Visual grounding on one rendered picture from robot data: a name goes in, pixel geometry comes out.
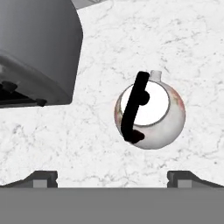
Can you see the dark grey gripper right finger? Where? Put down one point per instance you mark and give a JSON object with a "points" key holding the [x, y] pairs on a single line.
{"points": [[180, 179]]}

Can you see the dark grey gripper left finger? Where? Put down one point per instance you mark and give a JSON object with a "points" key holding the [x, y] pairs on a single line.
{"points": [[43, 179]]}

